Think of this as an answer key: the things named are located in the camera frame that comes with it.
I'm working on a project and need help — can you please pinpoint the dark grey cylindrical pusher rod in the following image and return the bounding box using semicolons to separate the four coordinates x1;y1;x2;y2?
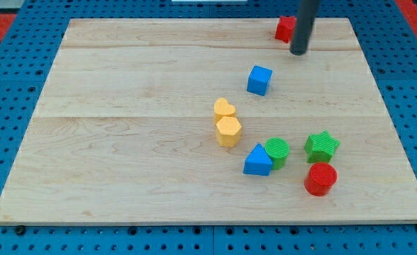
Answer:
289;0;321;56

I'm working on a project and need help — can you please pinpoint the red star block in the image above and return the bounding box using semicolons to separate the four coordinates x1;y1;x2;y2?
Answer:
274;16;296;43

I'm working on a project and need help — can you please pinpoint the green star block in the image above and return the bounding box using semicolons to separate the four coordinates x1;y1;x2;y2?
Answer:
304;130;340;163

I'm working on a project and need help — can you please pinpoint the blue cube block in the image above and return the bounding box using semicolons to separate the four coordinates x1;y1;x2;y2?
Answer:
247;66;272;96

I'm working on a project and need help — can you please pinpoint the yellow heart block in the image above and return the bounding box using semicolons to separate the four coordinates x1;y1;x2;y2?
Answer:
213;98;236;124

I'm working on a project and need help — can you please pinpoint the green cylinder block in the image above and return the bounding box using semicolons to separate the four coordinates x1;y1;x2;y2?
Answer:
265;137;290;170

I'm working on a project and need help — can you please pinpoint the yellow hexagon block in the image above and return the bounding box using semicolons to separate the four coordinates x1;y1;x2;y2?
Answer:
216;116;242;147

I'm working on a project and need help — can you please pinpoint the blue triangle block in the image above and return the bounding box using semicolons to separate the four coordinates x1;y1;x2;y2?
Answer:
243;143;272;176

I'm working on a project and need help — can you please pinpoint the red cylinder block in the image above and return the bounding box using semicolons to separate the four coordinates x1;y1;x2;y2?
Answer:
304;162;338;196

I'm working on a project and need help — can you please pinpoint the light wooden board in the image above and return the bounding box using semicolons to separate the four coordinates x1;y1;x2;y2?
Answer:
0;18;417;226

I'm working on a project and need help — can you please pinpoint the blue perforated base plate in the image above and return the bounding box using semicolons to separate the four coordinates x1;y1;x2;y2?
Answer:
0;0;417;254

